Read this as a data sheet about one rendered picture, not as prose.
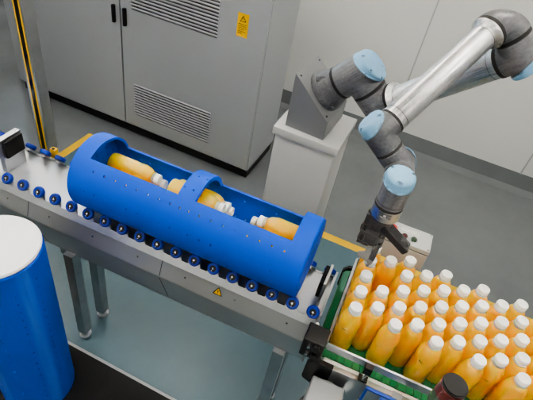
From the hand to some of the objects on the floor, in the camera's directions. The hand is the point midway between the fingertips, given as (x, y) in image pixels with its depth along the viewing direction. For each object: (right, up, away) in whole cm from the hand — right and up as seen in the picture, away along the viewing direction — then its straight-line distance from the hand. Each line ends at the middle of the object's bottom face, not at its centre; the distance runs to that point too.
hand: (371, 259), depth 160 cm
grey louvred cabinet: (-139, +89, +237) cm, 289 cm away
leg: (-40, -84, +64) cm, 113 cm away
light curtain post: (-155, -10, +121) cm, 197 cm away
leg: (-130, -49, +83) cm, 161 cm away
